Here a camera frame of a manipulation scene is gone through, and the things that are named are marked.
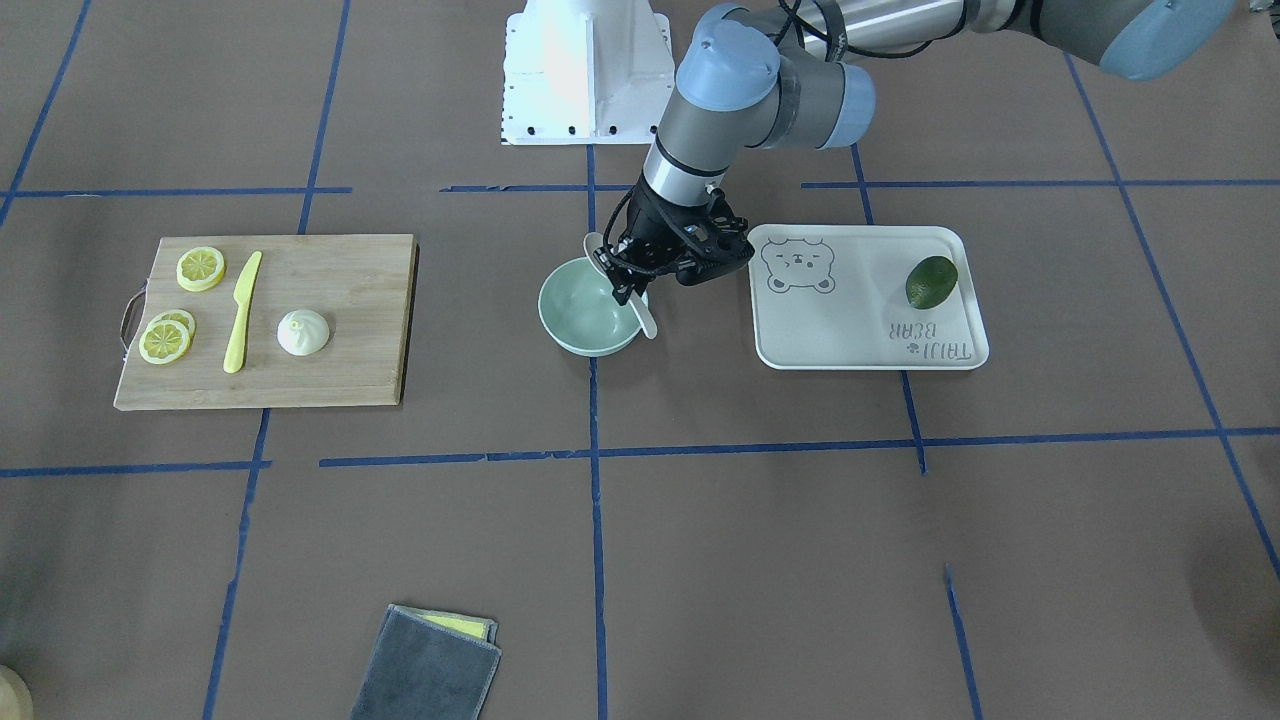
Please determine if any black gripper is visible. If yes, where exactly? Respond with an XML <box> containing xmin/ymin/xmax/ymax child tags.
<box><xmin>594</xmin><ymin>183</ymin><xmax>709</xmax><ymax>305</ymax></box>

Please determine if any white plastic spoon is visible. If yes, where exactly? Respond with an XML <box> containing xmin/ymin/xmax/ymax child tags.
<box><xmin>582</xmin><ymin>232</ymin><xmax>659</xmax><ymax>340</ymax></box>

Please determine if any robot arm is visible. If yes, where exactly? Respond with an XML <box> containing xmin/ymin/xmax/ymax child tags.
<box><xmin>586</xmin><ymin>1</ymin><xmax>1231</xmax><ymax>305</ymax></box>

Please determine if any green ceramic bowl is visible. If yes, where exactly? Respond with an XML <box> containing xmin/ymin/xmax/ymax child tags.
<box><xmin>538</xmin><ymin>258</ymin><xmax>643</xmax><ymax>357</ymax></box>

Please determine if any white steamed bun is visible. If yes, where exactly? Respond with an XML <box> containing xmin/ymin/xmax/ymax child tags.
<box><xmin>276</xmin><ymin>307</ymin><xmax>332</xmax><ymax>357</ymax></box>

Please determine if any white bear serving tray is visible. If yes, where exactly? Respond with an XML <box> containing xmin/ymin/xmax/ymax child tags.
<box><xmin>748</xmin><ymin>224</ymin><xmax>989</xmax><ymax>370</ymax></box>

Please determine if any green avocado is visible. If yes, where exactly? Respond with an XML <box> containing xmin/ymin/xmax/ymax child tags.
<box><xmin>904</xmin><ymin>255</ymin><xmax>959</xmax><ymax>311</ymax></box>

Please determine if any wooden cutting board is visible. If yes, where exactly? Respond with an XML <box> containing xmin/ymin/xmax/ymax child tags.
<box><xmin>114</xmin><ymin>234</ymin><xmax>419</xmax><ymax>411</ymax></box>

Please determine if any yellow plastic knife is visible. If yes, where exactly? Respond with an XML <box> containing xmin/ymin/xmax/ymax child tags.
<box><xmin>221</xmin><ymin>250</ymin><xmax>262</xmax><ymax>374</ymax></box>

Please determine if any grey folded cloth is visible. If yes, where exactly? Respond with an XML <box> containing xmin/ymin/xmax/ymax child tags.
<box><xmin>349</xmin><ymin>603</ymin><xmax>500</xmax><ymax>719</ymax></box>

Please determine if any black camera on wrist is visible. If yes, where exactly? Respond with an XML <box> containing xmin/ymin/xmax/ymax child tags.
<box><xmin>672</xmin><ymin>190</ymin><xmax>755</xmax><ymax>286</ymax></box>

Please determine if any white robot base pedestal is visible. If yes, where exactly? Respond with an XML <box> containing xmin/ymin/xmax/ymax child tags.
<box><xmin>500</xmin><ymin>1</ymin><xmax>675</xmax><ymax>146</ymax></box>

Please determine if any lemon slice stack near handle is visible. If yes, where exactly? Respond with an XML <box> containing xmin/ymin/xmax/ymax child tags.
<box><xmin>138</xmin><ymin>307</ymin><xmax>197</xmax><ymax>365</ymax></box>

